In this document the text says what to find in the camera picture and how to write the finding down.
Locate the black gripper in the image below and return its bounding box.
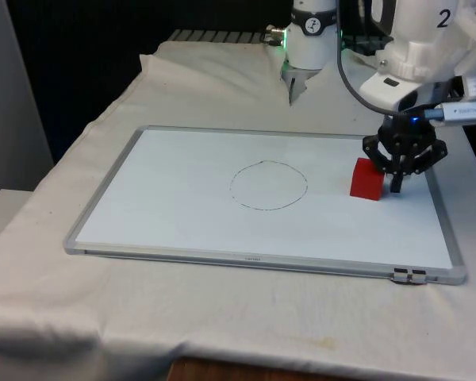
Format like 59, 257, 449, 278
362, 85, 449, 194

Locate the red cube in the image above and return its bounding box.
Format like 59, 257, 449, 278
349, 157, 386, 202

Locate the flat whiteboard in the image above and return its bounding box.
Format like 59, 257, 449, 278
63, 125, 470, 287

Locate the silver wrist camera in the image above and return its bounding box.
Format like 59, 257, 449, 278
421, 98, 476, 129

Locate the grey cable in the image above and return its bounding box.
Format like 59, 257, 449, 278
334, 0, 400, 117

